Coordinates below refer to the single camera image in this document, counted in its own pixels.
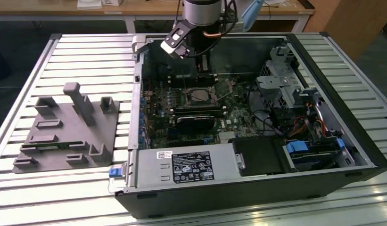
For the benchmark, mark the metal socket locking lever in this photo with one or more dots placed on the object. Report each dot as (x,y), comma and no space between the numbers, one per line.
(225,94)

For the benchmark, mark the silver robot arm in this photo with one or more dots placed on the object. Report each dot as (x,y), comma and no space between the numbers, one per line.
(201,11)

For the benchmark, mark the RAM slot with white clips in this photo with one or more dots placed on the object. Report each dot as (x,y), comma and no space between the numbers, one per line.
(191,81)
(199,114)
(191,75)
(199,109)

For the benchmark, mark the grey case corner bracket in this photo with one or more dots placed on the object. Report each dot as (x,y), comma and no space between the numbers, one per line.
(137,43)

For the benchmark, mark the blue disk carrier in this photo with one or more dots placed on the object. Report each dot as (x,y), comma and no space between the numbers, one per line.
(297,147)

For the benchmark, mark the black graphics card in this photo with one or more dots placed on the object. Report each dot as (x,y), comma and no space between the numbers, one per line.
(195,122)

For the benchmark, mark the silver CPU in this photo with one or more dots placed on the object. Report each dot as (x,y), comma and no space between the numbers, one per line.
(201,94)

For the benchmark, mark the silver chipset heatsink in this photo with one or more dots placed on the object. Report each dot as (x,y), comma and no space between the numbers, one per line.
(227,137)

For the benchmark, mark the green motherboard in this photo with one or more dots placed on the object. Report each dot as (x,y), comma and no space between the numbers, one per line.
(234,103)

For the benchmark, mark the grey metal disk bay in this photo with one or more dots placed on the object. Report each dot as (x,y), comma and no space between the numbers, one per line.
(275,82)

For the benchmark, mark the CPU socket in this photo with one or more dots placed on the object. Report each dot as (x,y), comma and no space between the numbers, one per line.
(190,100)

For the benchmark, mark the blue case latch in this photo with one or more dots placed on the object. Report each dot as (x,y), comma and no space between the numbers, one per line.
(117,171)

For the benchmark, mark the pale blue teach pendant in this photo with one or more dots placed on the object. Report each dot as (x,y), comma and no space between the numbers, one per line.
(251,13)

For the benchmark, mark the grey power supply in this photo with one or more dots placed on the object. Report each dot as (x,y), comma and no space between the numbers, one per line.
(149,164)

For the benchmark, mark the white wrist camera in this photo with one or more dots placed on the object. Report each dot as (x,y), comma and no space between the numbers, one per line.
(174,50)

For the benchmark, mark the wooden cabinet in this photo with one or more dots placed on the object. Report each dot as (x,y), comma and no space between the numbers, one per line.
(354,23)

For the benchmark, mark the small white box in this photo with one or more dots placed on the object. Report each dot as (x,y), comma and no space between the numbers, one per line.
(111,2)

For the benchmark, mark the long wooden desk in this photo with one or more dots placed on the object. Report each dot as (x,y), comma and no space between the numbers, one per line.
(55,10)

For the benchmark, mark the blue plastic clip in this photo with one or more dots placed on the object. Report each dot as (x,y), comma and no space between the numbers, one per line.
(339,144)

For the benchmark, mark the grey parts rack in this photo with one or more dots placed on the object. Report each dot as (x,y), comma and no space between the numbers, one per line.
(70,131)

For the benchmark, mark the black open PC case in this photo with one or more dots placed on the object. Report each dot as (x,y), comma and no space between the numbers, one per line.
(243,200)

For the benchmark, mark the green RAM stick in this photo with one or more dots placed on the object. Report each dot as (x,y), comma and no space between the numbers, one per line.
(51,146)

